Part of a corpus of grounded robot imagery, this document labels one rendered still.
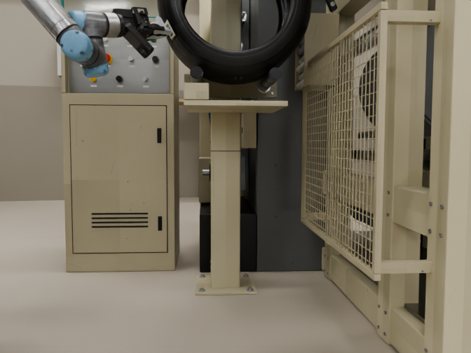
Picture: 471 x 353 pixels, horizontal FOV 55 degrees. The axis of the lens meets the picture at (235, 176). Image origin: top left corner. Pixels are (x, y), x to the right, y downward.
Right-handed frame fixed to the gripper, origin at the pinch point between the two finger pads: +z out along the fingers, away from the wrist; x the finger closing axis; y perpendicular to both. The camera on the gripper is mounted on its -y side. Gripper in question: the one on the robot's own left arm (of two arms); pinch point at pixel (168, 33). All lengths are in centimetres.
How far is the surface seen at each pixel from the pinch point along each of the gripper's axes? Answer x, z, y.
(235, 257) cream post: 42, 32, -84
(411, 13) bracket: -71, 16, -34
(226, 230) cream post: 40, 31, -71
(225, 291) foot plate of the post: 45, 23, -96
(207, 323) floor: 27, -4, -100
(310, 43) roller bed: -12, 63, -9
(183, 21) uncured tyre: -4.6, 4.2, 2.5
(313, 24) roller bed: -15, 65, -1
